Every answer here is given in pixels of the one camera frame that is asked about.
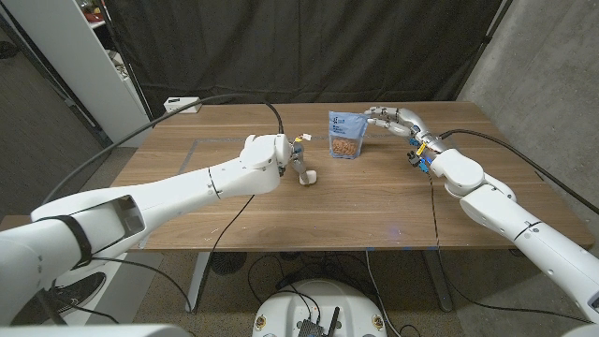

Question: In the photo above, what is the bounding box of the white power strip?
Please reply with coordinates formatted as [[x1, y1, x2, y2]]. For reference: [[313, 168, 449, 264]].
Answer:
[[163, 96, 203, 114]]

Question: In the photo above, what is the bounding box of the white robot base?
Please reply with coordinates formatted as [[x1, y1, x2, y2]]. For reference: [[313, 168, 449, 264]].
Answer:
[[251, 279, 388, 337]]

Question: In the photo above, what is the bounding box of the black backdrop stand pole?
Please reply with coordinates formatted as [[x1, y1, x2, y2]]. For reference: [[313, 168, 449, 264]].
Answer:
[[454, 0, 514, 103], [97, 0, 155, 125]]

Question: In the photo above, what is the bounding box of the grey floor cable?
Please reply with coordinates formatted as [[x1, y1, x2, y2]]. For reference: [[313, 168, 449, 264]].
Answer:
[[364, 250, 402, 337]]

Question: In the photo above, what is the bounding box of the black floor cable tangle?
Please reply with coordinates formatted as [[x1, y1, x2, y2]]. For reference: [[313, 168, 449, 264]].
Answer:
[[246, 252, 371, 310]]

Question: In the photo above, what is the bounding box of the white table leg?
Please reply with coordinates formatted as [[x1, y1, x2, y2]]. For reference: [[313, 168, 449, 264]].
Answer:
[[184, 251, 212, 314]]

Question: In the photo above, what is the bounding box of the brown cardboard box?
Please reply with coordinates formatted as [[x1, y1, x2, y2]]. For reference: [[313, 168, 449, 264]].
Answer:
[[0, 214, 34, 233]]

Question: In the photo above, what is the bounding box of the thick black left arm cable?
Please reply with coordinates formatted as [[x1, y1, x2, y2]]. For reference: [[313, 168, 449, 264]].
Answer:
[[41, 93, 285, 207]]

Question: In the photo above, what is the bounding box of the black backdrop curtain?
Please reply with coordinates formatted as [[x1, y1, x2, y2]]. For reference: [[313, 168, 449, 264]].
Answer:
[[103, 0, 504, 125]]

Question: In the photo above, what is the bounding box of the grey table leg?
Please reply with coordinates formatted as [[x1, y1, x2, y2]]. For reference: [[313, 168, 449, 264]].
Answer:
[[420, 250, 455, 314]]

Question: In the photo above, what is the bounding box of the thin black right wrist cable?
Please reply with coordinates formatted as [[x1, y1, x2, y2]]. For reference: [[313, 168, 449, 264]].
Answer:
[[428, 170, 599, 325]]

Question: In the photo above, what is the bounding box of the black antenna module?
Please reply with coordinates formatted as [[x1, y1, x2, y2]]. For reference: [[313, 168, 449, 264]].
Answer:
[[297, 306, 342, 337]]

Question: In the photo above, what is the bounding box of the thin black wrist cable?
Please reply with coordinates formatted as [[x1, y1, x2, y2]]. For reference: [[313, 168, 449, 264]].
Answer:
[[46, 194, 256, 325], [428, 170, 599, 325]]

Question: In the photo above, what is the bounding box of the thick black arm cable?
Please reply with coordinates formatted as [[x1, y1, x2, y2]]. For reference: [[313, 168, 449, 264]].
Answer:
[[41, 93, 285, 207], [439, 129, 599, 215]]

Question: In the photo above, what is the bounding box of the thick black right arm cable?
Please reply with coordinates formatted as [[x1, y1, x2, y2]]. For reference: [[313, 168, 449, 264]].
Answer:
[[439, 129, 599, 215]]

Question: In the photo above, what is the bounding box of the round black floor fan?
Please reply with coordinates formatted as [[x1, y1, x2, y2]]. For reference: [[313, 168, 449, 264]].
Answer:
[[209, 251, 248, 276]]

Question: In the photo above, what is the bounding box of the white shelf cabinet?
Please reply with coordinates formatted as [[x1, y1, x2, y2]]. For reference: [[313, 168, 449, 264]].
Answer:
[[0, 0, 153, 149]]

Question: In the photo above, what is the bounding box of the blue almond food bag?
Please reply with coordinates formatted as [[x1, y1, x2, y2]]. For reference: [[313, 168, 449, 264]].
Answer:
[[328, 110, 371, 161]]

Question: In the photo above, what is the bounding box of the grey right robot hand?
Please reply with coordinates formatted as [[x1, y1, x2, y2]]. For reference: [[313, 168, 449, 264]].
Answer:
[[363, 106, 446, 154]]

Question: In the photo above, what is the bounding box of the thin black left wrist cable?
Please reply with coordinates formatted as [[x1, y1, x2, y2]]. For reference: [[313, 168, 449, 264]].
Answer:
[[46, 194, 256, 325]]

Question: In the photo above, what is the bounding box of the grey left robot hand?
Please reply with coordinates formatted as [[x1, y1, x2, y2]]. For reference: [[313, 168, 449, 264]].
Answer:
[[288, 139, 314, 186]]

